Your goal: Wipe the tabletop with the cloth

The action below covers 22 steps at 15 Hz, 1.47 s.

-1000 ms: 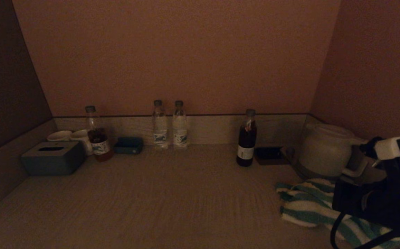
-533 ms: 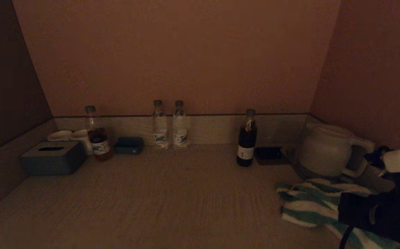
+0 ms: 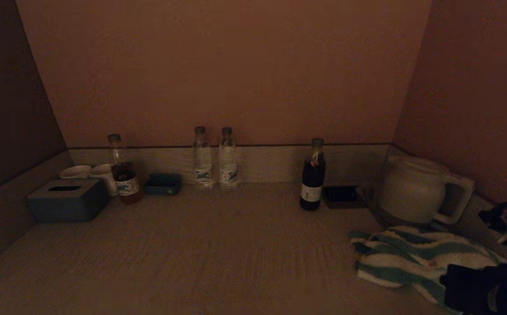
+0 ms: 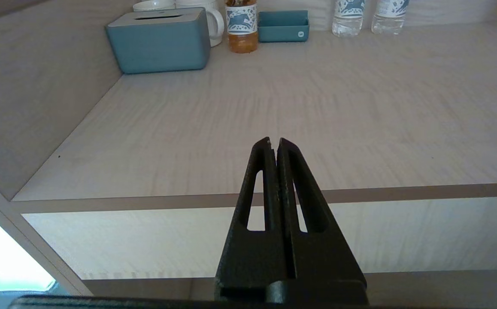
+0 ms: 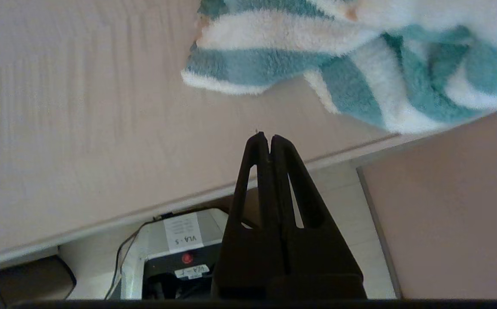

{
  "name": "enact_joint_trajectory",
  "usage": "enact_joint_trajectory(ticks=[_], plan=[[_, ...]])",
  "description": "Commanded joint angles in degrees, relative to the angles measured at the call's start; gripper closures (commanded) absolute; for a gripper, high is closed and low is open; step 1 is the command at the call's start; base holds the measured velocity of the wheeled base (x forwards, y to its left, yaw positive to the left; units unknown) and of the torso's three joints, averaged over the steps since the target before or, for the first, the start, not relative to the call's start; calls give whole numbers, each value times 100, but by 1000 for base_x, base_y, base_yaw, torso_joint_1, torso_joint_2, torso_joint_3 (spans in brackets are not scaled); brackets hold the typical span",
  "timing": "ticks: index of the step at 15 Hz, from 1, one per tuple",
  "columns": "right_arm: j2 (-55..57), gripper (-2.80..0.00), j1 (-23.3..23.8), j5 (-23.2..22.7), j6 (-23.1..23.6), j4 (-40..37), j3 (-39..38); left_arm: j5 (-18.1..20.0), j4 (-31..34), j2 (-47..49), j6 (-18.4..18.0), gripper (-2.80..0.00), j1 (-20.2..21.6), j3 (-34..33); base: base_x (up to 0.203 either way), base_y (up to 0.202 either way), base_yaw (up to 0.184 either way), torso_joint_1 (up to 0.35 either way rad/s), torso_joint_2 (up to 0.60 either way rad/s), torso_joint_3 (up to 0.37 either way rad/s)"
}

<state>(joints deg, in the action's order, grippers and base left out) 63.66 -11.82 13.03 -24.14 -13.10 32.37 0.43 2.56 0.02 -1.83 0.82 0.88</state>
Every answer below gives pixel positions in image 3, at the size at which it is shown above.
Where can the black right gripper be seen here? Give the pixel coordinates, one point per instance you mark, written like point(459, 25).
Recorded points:
point(468, 288)

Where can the teal white striped towel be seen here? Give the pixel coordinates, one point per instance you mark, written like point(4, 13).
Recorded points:
point(411, 258)

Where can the grey kettle base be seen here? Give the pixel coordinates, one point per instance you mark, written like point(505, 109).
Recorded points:
point(385, 218)

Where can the white electric kettle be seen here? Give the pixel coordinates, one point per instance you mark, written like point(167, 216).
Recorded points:
point(411, 188)

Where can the small black tray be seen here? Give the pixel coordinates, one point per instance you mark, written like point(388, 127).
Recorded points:
point(341, 197)

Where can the full dark tea bottle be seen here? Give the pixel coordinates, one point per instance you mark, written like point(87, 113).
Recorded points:
point(312, 179)

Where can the clear water bottle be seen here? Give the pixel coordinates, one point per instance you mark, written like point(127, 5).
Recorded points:
point(228, 162)
point(202, 162)

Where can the small teal tray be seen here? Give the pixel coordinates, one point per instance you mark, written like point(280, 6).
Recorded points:
point(163, 184)

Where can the half-full tea bottle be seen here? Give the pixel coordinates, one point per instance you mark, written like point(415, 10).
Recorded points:
point(125, 183)

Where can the white cup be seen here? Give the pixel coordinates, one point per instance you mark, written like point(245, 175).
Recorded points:
point(75, 172)
point(104, 175)

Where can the grey tissue box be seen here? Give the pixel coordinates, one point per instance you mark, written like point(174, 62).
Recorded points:
point(67, 201)

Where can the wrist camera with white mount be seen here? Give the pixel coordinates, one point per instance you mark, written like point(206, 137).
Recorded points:
point(505, 223)

